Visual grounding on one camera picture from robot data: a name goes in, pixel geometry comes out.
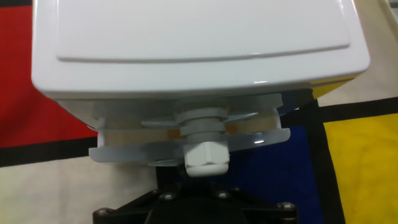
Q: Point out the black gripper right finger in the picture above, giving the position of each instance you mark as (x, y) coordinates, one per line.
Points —
(264, 208)

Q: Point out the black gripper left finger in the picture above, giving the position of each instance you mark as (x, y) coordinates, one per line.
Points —
(136, 205)

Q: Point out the white plastic drawer cabinet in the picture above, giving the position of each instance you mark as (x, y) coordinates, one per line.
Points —
(202, 31)

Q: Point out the colour block tablecloth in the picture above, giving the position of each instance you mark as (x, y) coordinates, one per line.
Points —
(62, 193)

